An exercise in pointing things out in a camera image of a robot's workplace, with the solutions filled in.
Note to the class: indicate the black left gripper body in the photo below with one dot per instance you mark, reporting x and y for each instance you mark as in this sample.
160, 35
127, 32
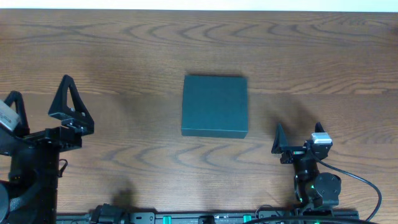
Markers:
45, 137

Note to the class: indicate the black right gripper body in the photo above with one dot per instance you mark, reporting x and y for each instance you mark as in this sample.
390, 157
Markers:
296, 153

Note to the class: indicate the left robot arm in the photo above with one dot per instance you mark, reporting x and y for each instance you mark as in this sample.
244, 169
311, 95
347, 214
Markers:
30, 193

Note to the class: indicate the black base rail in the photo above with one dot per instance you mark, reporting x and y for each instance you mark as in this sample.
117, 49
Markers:
111, 214

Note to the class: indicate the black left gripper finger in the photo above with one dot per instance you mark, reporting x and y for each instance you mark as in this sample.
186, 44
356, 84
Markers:
22, 127
68, 107

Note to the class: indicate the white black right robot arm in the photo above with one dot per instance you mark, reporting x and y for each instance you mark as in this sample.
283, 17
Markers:
316, 192

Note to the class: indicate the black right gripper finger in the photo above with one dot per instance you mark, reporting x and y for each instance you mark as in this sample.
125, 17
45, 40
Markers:
280, 142
319, 128

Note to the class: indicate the dark green box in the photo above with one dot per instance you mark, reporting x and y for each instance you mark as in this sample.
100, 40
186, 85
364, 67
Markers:
215, 106

